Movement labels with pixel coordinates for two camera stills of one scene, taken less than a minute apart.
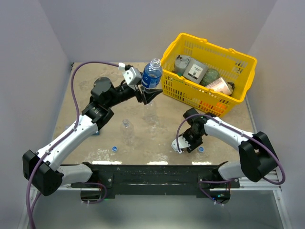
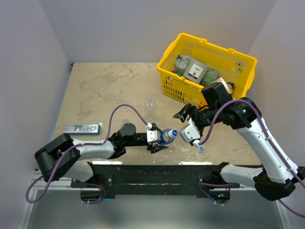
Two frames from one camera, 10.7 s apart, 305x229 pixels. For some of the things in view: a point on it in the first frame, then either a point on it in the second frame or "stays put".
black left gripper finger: x=149 y=94 -> x=157 y=148
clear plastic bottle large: x=150 y=119 stays put
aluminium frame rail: x=270 y=181 stays put
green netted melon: x=210 y=76 stays put
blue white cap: x=201 y=149 stays put
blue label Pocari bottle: x=152 y=74 -> x=167 y=136
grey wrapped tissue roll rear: x=180 y=63 stays put
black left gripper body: x=139 y=96 -> x=149 y=147
